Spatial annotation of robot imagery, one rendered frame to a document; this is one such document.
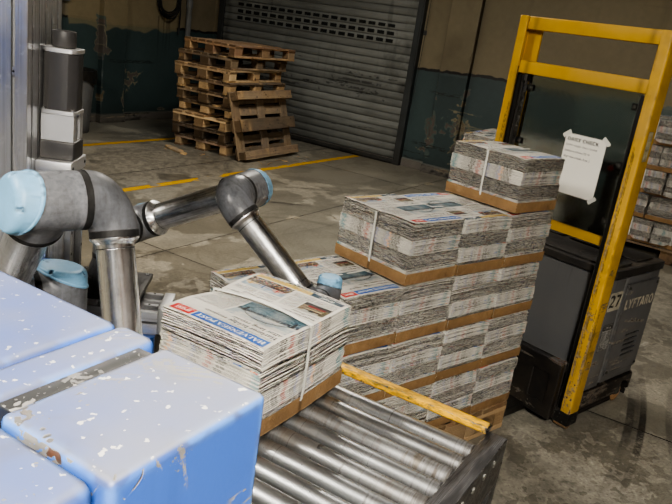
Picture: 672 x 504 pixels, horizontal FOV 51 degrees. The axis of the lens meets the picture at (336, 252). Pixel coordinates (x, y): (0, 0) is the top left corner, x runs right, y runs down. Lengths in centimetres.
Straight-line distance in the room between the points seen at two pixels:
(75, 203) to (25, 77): 55
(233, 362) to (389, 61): 845
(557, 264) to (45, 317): 342
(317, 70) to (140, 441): 1018
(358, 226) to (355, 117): 741
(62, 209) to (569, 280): 271
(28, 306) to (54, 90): 163
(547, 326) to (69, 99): 260
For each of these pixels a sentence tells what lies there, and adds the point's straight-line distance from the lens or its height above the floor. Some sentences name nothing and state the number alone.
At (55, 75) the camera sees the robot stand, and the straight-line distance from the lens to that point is 193.
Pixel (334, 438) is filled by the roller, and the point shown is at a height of 80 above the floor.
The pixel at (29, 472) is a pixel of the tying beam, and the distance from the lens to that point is 22.
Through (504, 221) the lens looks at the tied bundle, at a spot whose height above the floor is 104.
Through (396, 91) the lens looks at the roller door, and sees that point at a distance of 974.
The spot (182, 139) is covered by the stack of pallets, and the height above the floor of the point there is 7.
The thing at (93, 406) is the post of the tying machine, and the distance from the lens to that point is 25.
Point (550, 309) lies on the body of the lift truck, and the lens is 371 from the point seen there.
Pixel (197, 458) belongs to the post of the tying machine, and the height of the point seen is 154.
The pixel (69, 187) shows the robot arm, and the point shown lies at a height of 133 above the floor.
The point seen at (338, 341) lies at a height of 94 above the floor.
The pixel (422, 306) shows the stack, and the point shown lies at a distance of 268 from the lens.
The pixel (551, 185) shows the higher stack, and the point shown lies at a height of 118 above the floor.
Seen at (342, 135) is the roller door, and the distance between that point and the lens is 1015.
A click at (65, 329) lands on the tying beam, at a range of 30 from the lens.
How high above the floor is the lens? 168
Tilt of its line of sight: 18 degrees down
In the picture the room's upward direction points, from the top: 9 degrees clockwise
